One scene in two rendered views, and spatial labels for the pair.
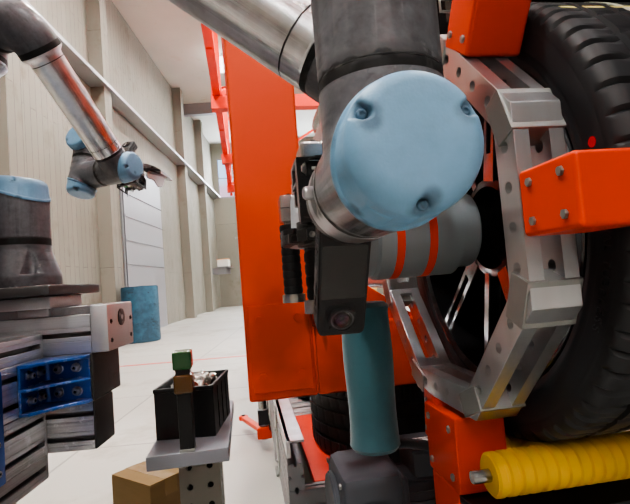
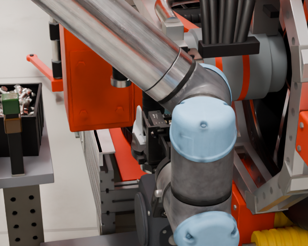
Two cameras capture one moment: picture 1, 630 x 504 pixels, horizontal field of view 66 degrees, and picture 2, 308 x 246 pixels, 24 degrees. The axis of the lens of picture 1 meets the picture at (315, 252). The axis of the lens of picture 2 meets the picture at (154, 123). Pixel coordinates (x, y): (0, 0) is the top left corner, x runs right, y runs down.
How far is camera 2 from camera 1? 74 cm
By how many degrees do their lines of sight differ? 32
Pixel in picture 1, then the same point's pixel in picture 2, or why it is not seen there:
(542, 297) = (298, 183)
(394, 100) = (203, 235)
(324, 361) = (140, 99)
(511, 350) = (277, 198)
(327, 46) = (177, 184)
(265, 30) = (137, 79)
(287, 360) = (106, 99)
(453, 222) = (263, 73)
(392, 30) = (208, 192)
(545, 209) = (305, 150)
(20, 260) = not seen: outside the picture
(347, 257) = not seen: hidden behind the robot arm
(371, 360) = not seen: hidden behind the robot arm
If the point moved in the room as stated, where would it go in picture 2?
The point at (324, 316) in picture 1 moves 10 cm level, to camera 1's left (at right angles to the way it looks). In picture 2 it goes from (158, 212) to (91, 214)
